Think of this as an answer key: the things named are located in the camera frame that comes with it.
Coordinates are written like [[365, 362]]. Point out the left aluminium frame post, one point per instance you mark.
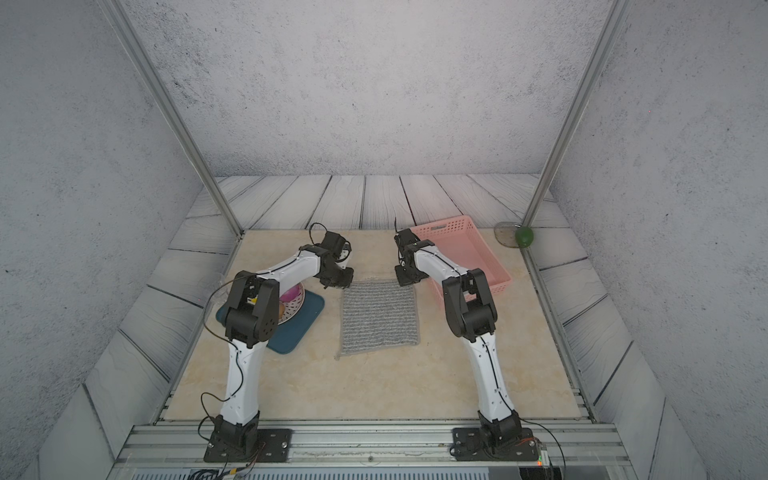
[[131, 43]]

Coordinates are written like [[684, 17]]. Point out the right aluminium frame post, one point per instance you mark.
[[606, 40]]

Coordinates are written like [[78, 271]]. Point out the aluminium frame post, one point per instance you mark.
[[606, 40], [131, 43]]

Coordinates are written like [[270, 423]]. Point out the grey round coaster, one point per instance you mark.
[[505, 234]]

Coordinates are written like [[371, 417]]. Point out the purple ball fruit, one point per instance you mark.
[[292, 293]]

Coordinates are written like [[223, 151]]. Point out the patterned round plate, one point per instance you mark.
[[289, 310]]

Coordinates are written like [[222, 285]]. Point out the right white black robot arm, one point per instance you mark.
[[471, 315]]

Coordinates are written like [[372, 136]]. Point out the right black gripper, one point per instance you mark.
[[403, 279]]

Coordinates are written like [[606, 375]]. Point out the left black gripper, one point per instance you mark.
[[346, 281]]

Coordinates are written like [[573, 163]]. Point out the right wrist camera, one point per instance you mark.
[[404, 238]]

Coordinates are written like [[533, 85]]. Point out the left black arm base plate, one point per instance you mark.
[[259, 446]]

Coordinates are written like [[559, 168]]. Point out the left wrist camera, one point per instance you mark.
[[339, 247]]

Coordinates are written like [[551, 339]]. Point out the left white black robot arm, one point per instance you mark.
[[240, 410]]

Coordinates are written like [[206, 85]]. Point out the teal rubber mat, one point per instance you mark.
[[297, 327]]

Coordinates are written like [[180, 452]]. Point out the grey striped square dishcloth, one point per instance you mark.
[[378, 314]]

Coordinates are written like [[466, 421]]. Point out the pink plastic basket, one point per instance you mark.
[[460, 240]]

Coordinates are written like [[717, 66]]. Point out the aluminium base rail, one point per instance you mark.
[[571, 445]]

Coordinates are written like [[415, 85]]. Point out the green ball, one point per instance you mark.
[[524, 237]]

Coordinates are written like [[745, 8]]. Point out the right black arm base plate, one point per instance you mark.
[[477, 444]]

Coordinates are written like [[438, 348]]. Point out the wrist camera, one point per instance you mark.
[[339, 247], [404, 238]]

